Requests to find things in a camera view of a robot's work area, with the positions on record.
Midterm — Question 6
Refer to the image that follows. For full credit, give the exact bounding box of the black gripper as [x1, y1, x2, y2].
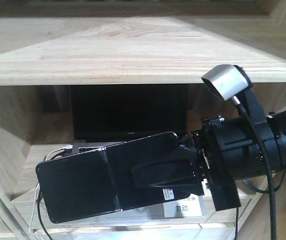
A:
[130, 113, 275, 211]

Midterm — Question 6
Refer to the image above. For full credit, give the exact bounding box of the black smartphone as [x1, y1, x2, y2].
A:
[35, 132, 188, 224]

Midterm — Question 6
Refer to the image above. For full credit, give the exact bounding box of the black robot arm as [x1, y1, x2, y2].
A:
[132, 111, 286, 211]

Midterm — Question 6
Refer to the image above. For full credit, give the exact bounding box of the silver laptop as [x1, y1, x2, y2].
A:
[59, 84, 208, 226]

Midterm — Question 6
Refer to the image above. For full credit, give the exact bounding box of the wooden shelf cabinet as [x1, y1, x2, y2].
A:
[0, 0, 286, 240]

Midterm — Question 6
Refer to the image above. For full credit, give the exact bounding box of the black right laptop cable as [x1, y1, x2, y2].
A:
[234, 206, 240, 240]

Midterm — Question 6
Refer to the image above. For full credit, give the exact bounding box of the black laptop cable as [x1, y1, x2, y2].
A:
[35, 149, 71, 240]
[234, 206, 240, 240]

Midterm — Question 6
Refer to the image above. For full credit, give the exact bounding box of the black camera cable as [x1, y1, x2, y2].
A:
[232, 96, 286, 240]

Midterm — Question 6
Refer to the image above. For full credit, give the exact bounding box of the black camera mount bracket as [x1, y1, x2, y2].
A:
[238, 88, 267, 125]

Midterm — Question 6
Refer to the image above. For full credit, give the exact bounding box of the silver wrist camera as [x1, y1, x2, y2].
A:
[201, 64, 253, 101]

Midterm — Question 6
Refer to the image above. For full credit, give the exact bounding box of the white laptop cable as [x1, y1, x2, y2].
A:
[28, 144, 74, 235]

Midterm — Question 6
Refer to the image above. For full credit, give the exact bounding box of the black left laptop cable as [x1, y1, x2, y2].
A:
[35, 149, 71, 240]

